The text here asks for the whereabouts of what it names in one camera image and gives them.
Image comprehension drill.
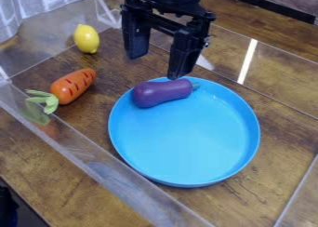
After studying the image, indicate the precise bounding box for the clear acrylic corner bracket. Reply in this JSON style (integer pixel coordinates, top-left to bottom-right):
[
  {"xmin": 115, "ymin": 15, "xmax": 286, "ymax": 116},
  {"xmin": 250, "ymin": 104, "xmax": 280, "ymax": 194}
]
[{"xmin": 95, "ymin": 0, "xmax": 122, "ymax": 29}]

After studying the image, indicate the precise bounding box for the yellow toy lemon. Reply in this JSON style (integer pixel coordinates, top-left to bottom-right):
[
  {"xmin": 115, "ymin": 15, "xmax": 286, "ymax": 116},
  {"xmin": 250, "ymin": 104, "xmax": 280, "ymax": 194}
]
[{"xmin": 74, "ymin": 24, "xmax": 99, "ymax": 54}]

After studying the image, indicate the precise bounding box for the orange toy carrot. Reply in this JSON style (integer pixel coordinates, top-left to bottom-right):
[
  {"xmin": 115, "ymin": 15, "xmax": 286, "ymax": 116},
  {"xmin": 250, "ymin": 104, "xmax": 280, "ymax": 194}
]
[{"xmin": 27, "ymin": 68, "xmax": 98, "ymax": 114}]

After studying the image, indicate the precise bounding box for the purple toy eggplant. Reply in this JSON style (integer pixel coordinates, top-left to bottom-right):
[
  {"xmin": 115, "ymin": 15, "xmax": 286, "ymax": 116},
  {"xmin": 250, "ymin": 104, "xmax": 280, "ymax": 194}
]
[{"xmin": 133, "ymin": 78, "xmax": 201, "ymax": 108}]

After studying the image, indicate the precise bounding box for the blue round tray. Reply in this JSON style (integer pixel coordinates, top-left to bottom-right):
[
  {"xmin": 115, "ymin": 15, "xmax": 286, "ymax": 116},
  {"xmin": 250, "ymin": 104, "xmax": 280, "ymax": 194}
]
[{"xmin": 109, "ymin": 77, "xmax": 261, "ymax": 188}]

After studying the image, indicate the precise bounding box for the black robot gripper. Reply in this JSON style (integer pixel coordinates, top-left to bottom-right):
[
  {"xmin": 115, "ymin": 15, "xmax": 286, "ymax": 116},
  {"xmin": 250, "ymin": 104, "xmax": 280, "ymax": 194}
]
[{"xmin": 122, "ymin": 0, "xmax": 217, "ymax": 80}]

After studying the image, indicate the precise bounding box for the clear acrylic front barrier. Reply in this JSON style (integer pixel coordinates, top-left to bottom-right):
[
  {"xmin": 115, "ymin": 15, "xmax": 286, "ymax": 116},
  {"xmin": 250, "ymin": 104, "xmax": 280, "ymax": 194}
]
[{"xmin": 0, "ymin": 78, "xmax": 215, "ymax": 227}]

